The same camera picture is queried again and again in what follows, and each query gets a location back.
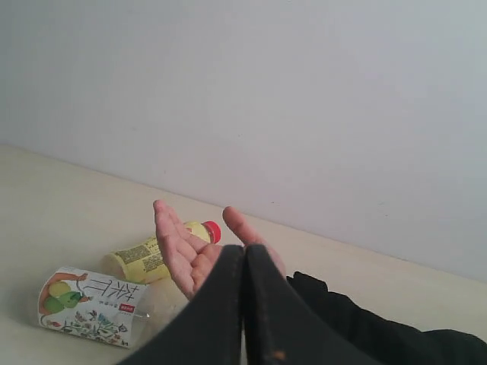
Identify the open human hand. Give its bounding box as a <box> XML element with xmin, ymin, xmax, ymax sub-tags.
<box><xmin>152</xmin><ymin>199</ymin><xmax>287</xmax><ymax>301</ymax></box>

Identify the clear tea bottle fruit label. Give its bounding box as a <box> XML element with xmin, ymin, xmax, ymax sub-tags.
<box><xmin>30</xmin><ymin>265</ymin><xmax>191</xmax><ymax>349</ymax></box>

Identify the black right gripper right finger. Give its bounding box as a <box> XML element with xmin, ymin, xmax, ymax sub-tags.
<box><xmin>243</xmin><ymin>245</ymin><xmax>377</xmax><ymax>364</ymax></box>

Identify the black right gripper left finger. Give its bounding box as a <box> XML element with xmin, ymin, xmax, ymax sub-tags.
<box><xmin>120</xmin><ymin>245</ymin><xmax>244</xmax><ymax>365</ymax></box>

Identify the black sleeved forearm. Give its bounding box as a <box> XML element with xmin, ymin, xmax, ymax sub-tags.
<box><xmin>287</xmin><ymin>271</ymin><xmax>486</xmax><ymax>364</ymax></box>

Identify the yellow bottle with red cap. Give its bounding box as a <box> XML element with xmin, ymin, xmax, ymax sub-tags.
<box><xmin>100</xmin><ymin>221</ymin><xmax>221</xmax><ymax>284</ymax></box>

